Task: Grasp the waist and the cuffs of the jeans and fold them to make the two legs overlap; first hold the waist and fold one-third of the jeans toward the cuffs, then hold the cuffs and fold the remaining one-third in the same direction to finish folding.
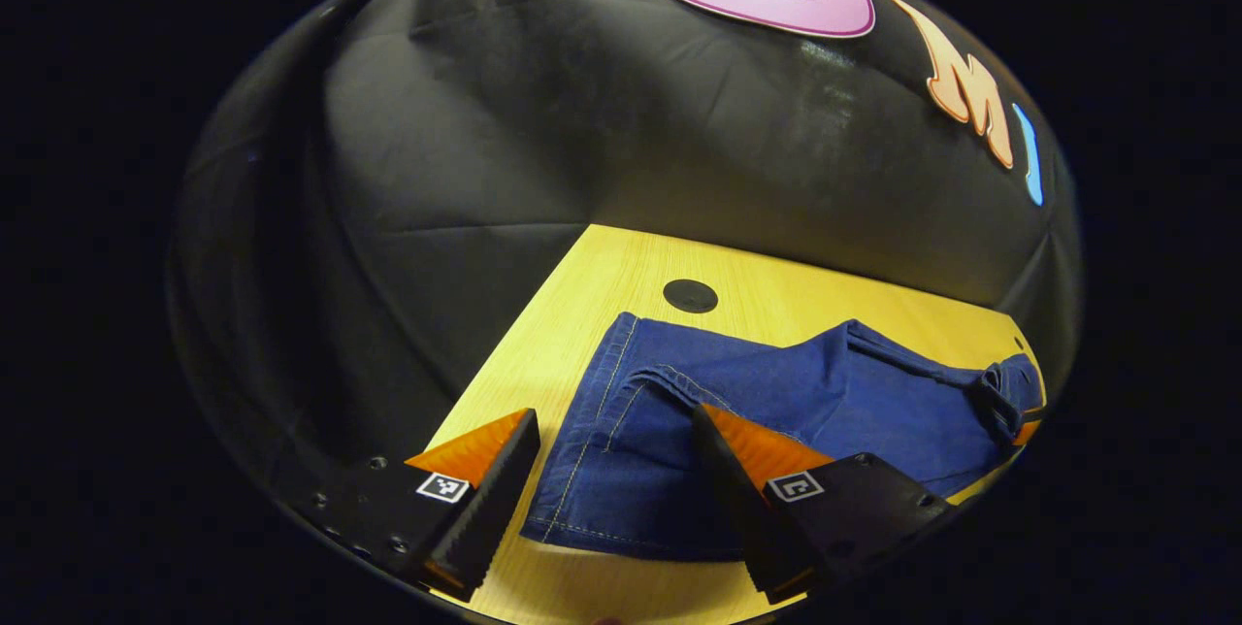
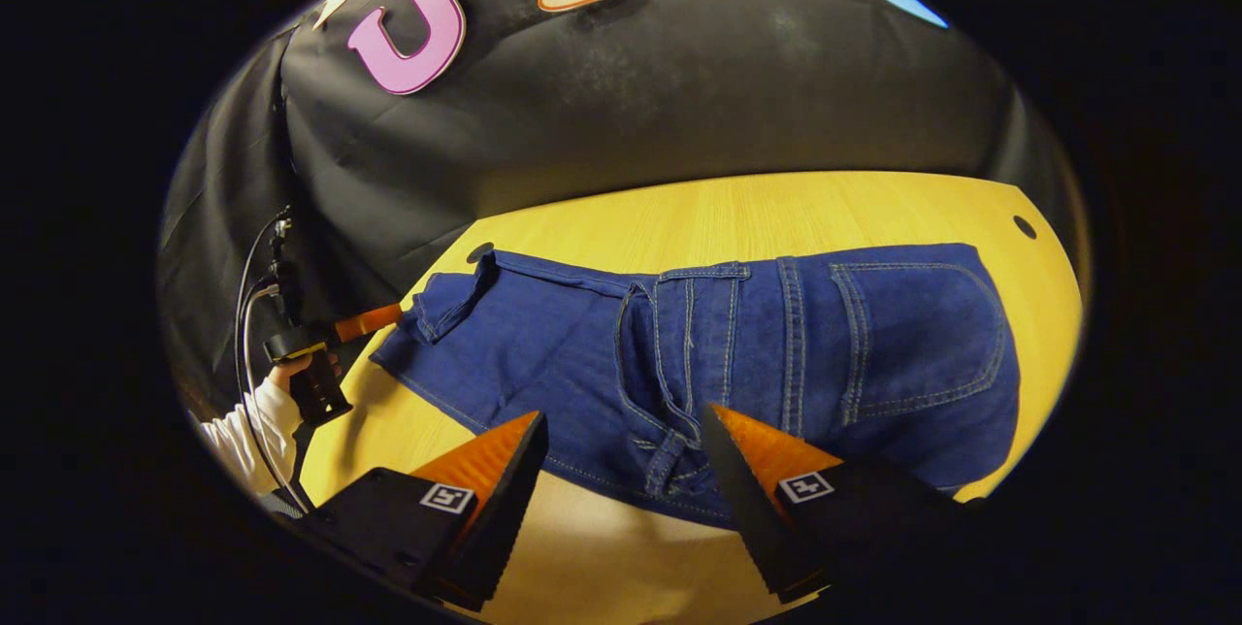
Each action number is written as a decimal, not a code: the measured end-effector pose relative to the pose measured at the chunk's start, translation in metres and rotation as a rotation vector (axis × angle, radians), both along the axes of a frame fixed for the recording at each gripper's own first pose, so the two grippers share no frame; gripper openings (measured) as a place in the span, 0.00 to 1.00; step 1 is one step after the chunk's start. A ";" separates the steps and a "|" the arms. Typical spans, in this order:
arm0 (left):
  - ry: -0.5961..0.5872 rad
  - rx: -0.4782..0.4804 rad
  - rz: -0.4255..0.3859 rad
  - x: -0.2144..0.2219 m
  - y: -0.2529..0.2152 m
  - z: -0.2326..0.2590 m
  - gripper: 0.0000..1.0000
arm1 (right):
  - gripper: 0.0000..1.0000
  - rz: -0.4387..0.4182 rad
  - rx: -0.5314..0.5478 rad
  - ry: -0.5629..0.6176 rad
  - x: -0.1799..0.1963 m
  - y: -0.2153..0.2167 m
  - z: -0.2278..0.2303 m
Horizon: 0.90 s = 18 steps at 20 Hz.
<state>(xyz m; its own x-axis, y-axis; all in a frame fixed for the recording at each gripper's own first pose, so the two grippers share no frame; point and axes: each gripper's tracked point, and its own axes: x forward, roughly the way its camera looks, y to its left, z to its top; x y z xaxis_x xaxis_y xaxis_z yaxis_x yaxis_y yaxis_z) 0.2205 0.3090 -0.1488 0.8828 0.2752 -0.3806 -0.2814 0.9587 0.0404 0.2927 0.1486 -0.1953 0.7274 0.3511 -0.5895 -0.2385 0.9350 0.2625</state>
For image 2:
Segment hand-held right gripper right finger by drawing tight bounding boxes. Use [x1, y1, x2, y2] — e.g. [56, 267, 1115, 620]
[701, 402, 971, 604]

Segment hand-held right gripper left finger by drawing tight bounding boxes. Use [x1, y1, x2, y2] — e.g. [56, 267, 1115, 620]
[291, 411, 549, 611]

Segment blue jeans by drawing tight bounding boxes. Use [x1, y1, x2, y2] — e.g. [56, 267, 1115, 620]
[369, 244, 1022, 529]

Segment black backdrop cloth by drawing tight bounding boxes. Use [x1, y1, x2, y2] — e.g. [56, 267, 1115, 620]
[158, 0, 1088, 412]

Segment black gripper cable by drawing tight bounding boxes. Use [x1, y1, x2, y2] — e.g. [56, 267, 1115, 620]
[236, 208, 311, 514]

